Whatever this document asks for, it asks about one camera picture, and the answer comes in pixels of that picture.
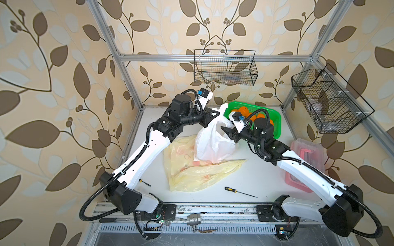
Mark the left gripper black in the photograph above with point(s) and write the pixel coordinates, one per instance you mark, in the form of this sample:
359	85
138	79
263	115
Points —
206	116

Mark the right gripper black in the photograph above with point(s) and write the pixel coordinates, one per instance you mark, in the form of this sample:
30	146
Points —
232	134

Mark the white plastic bag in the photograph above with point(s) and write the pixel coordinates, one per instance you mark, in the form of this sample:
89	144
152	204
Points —
212	143

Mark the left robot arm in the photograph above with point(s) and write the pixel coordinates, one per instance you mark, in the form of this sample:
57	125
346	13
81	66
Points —
187	108

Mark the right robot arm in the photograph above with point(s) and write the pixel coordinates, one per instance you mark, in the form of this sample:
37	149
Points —
340	207

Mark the yellow black screwdriver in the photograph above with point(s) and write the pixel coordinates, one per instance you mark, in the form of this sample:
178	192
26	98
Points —
237	191

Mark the yellow plastic bag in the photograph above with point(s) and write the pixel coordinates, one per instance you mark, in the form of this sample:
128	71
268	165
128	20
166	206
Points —
184	174

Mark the small screwdriver left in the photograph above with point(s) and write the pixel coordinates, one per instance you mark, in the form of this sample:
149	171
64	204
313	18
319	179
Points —
144	182

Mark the metal cylinder fitting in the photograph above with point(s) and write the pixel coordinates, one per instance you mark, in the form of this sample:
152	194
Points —
193	220

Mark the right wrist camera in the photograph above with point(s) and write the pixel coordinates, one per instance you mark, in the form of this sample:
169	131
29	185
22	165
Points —
238	120

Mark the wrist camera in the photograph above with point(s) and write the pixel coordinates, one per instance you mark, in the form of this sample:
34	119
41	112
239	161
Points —
238	120
204	94

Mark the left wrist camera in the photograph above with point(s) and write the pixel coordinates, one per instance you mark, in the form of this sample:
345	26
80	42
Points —
204	94

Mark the back wire basket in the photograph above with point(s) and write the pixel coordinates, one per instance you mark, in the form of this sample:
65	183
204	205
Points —
225	67

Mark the wire basket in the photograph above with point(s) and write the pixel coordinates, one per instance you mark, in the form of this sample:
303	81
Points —
225	67
334	105

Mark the right wire basket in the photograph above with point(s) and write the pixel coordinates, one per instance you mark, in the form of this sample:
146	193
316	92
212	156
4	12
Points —
334	105

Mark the black handled tool on rail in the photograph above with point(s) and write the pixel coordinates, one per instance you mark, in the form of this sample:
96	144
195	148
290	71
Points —
112	220

